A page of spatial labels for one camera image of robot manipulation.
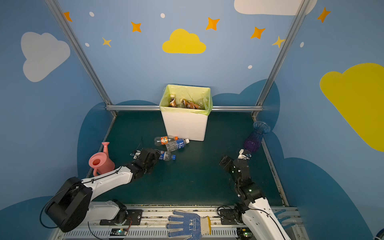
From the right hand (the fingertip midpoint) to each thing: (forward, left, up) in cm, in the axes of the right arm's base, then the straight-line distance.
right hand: (229, 156), depth 80 cm
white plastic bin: (+20, +24, 0) cm, 31 cm away
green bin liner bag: (+40, +19, +11) cm, 46 cm away
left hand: (+2, +40, -8) cm, 41 cm away
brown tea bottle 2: (+32, +24, +8) cm, 41 cm away
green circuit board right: (-33, -6, -16) cm, 37 cm away
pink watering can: (-6, +71, -3) cm, 72 cm away
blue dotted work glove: (-32, +19, -14) cm, 39 cm away
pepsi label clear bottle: (+5, +38, -13) cm, 41 cm away
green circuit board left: (-36, +54, -14) cm, 66 cm away
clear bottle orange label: (+15, +43, -10) cm, 46 cm away
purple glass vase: (+20, -21, -15) cm, 33 cm away
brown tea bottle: (+36, +36, +5) cm, 52 cm away
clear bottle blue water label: (+11, +33, -9) cm, 36 cm away
